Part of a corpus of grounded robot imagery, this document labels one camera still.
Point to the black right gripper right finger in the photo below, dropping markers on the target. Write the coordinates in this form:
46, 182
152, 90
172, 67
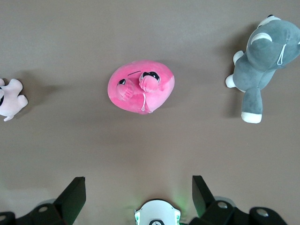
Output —
218, 213

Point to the round pink plush toy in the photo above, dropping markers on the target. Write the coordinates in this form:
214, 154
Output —
150, 100

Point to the small pale pink plush dog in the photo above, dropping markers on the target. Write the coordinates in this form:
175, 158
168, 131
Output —
11, 100

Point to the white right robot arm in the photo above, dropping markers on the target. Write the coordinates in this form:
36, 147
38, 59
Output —
157, 211

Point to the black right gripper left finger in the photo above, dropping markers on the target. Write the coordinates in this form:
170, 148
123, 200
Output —
58, 211

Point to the grey white husky plush toy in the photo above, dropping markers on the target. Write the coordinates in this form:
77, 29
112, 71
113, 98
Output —
262, 68

